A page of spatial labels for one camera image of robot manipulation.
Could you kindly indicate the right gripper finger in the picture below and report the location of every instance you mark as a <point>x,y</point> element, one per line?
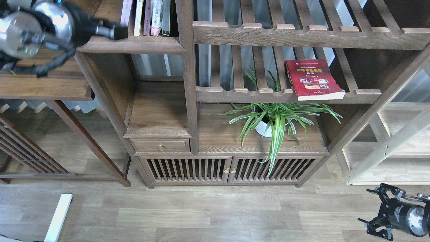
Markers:
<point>382,192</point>
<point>380,226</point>

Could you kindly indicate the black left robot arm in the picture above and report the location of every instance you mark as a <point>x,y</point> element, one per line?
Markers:
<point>26,25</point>

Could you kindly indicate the plastic wrapped white book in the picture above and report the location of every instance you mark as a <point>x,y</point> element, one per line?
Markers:
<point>156,12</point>

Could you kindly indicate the red book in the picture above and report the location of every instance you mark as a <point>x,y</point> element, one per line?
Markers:
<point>312,80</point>

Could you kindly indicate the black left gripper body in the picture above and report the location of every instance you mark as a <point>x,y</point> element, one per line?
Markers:
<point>67,21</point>

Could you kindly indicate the dark wooden bookshelf cabinet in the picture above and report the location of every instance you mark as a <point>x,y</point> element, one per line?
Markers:
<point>173,90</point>

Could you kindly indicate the white metal leg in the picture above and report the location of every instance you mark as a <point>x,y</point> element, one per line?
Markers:
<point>58,218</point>

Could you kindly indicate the white book green cover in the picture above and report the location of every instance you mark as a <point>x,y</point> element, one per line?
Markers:
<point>138,18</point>

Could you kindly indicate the pink spine upright book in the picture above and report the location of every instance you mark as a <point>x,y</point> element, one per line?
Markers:
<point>147,18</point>

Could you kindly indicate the green spider plant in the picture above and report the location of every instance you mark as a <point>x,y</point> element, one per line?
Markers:
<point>295,114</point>

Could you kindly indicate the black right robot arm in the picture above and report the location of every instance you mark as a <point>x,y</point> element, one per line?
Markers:
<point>420,199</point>

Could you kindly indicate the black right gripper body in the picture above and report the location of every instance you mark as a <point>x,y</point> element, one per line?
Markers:
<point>405,217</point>

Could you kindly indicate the white plant pot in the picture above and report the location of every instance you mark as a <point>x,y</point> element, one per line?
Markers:
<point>262,129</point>

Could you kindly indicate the white book pink cover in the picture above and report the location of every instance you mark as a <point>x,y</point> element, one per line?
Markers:
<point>126,12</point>

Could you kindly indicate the dark green upright book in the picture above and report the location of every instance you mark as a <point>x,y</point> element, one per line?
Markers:
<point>169,19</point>

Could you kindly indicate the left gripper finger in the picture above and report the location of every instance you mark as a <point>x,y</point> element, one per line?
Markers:
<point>112,31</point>

